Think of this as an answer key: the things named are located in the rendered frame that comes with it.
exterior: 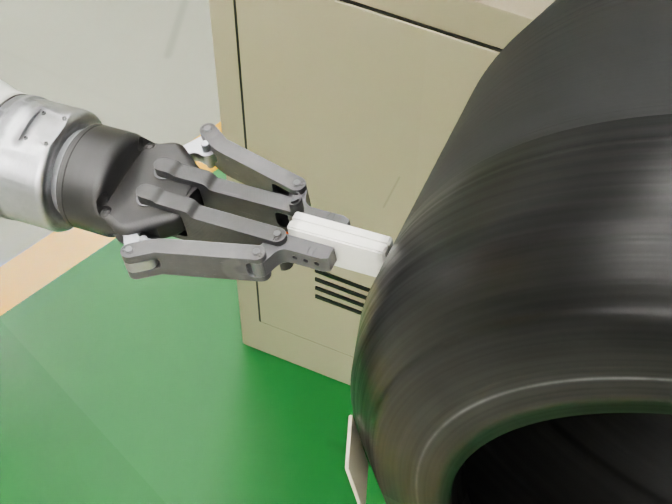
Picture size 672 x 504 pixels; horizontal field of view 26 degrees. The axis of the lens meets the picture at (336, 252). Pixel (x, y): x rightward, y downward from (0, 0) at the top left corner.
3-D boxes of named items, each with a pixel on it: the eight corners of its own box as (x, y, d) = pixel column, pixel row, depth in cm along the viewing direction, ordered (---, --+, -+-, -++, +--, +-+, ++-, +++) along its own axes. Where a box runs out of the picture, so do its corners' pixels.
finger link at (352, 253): (290, 218, 96) (285, 227, 95) (388, 244, 93) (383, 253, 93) (297, 246, 98) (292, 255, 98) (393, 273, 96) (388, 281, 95)
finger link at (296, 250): (265, 227, 96) (245, 261, 95) (334, 246, 95) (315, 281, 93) (269, 241, 98) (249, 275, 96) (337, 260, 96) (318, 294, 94)
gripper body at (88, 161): (34, 182, 98) (153, 216, 94) (97, 95, 102) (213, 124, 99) (65, 251, 103) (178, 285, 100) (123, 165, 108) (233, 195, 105)
